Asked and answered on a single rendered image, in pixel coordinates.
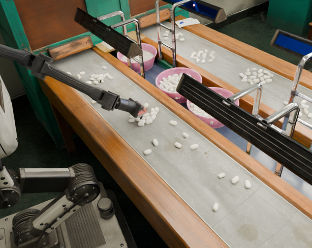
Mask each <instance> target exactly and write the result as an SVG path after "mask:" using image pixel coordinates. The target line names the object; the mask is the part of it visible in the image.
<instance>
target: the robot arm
mask: <svg viewBox="0 0 312 248"><path fill-rule="evenodd" d="M0 57H3V58H7V59H10V60H14V61H16V63H18V64H20V65H21V66H23V67H25V68H27V69H29V70H31V74H32V75H34V76H36V77H38V78H40V79H42V80H45V78H46V76H50V77H52V78H54V79H56V80H58V81H60V82H62V83H64V84H66V85H68V86H70V87H72V88H74V89H76V90H78V91H80V92H82V93H84V94H86V95H88V96H89V97H90V98H91V99H92V100H94V101H96V102H97V103H98V104H100V105H101V108H102V109H104V110H107V111H110V110H111V111H113V110H114V109H118V110H122V111H125V112H129V113H130V114H131V115H132V116H133V117H134V118H137V117H138V116H139V115H141V114H144V113H146V112H147V110H146V109H145V108H144V106H143V105H142V104H141V103H139V102H138V101H134V100H133V99H132V98H129V100H127V99H123V98H120V95H119V94H117V93H115V92H112V91H110V90H108V91H107V90H105V89H103V88H99V87H95V86H93V85H90V84H88V83H86V82H84V81H82V80H80V79H78V78H76V77H74V76H72V75H70V74H68V73H66V72H64V71H62V70H60V69H58V68H57V67H55V66H54V65H53V64H52V62H53V58H51V57H49V56H47V55H45V54H42V53H39V54H38V55H36V54H34V53H32V52H30V51H28V50H26V49H21V50H18V49H13V48H10V47H8V46H5V45H2V44H0ZM142 110H143V111H142Z"/></svg>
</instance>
